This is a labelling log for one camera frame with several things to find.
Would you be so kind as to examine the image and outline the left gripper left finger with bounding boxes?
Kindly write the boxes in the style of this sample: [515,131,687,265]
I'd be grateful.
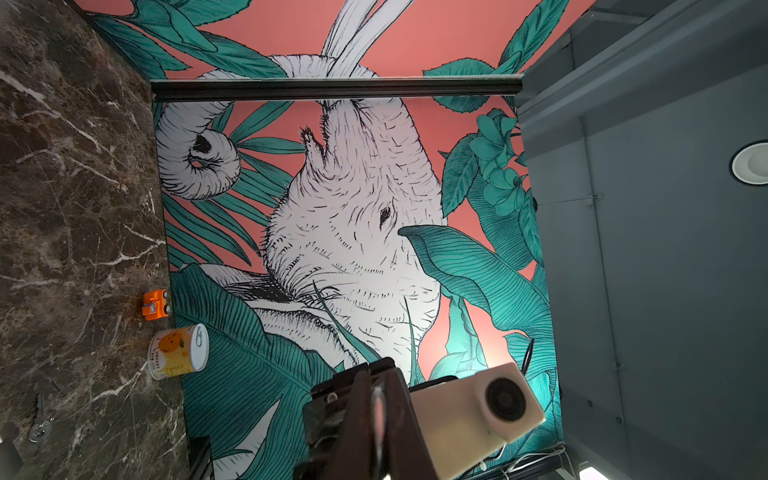
[326,370,372,480]

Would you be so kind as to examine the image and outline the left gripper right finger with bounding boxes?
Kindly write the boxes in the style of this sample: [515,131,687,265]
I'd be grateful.
[384,368,438,480]

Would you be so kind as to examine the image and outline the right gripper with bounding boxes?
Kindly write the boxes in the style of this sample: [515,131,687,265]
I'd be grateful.
[293,379,354,479]

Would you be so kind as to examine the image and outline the yellow white can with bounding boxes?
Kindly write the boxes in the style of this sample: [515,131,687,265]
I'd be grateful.
[147,324,209,380]

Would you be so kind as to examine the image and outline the small orange toy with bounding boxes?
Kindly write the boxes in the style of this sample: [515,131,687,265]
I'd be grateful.
[141,289,171,321]

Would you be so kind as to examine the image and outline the round ceiling light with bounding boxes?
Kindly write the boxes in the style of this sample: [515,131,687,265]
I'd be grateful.
[729,140,768,186]

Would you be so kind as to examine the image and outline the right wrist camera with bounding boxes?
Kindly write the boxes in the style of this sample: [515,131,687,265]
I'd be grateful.
[411,362,546,479]

